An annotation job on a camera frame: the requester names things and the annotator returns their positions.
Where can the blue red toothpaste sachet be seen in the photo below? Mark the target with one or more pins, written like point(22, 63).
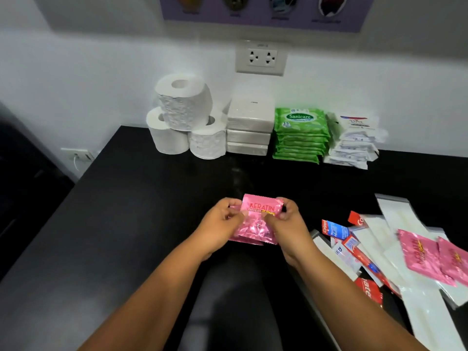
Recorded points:
point(334, 229)

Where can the person's right thumb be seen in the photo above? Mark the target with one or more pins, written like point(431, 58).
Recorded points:
point(276, 217)

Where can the white low wall outlet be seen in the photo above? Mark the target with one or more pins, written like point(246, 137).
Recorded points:
point(77, 155)

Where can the white tissue pack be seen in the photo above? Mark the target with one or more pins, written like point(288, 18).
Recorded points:
point(247, 149)
point(248, 137)
point(251, 113)

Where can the stack of green wipe packets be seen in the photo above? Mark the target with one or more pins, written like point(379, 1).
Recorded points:
point(301, 133)

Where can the purple wall poster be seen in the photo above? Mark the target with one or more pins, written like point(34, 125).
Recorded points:
point(263, 10)

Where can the pink foil sachet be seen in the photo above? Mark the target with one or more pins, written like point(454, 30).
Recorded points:
point(420, 257)
point(455, 261)
point(257, 222)

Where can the white blue toothpaste sachet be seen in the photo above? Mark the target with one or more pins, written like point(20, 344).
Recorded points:
point(345, 256)

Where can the white double wall socket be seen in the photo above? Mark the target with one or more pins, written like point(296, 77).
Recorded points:
point(260, 58)

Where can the clear zip bag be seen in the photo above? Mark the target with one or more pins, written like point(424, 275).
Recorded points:
point(331, 254)
point(427, 310)
point(400, 215)
point(376, 248)

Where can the person's right hand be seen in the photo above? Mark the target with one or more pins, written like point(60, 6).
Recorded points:
point(292, 235)

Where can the stack of white tissue packets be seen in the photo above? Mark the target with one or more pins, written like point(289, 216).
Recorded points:
point(353, 142)

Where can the long red toothpaste box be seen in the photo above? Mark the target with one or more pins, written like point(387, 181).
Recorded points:
point(369, 265)

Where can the person's left thumb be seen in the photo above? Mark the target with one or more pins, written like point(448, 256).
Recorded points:
point(237, 216)

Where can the person's left hand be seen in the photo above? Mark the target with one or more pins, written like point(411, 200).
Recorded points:
point(215, 230)

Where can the black cabinet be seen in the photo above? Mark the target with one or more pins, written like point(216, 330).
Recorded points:
point(25, 193)

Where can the white toilet paper roll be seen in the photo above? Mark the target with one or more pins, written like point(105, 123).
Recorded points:
point(164, 137)
point(184, 102)
point(209, 140)

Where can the person's right forearm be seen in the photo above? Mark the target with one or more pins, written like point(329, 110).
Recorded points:
point(347, 310)

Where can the person's left forearm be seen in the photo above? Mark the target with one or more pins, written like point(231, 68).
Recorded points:
point(153, 299)

